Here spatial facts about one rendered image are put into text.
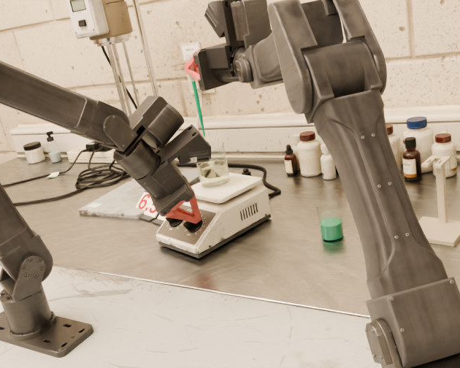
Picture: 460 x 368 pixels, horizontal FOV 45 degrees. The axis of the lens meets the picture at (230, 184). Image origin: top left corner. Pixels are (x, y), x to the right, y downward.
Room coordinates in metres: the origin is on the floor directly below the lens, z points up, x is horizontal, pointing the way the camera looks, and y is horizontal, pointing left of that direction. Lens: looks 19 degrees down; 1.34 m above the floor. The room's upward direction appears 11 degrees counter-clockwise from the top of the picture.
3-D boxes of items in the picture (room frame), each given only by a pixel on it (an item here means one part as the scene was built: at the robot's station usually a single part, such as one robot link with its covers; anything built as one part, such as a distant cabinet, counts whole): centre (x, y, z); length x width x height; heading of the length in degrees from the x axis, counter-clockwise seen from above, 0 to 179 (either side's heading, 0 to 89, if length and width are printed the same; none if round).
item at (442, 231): (0.83, -0.33, 0.96); 0.08 x 0.08 x 0.13; 47
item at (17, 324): (0.75, 0.34, 0.94); 0.20 x 0.07 x 0.08; 55
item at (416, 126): (1.13, -0.42, 0.96); 0.06 x 0.06 x 0.11
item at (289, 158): (1.26, -0.15, 0.94); 0.03 x 0.03 x 0.07
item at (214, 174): (1.03, 0.03, 1.03); 0.07 x 0.06 x 0.08; 128
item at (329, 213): (0.89, -0.16, 0.93); 0.04 x 0.04 x 0.06
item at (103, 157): (1.71, 0.34, 0.92); 0.40 x 0.06 x 0.04; 55
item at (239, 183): (1.03, 0.02, 0.98); 0.12 x 0.12 x 0.01; 39
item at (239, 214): (1.01, 0.04, 0.94); 0.22 x 0.13 x 0.08; 130
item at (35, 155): (1.92, 0.66, 0.93); 0.06 x 0.06 x 0.06
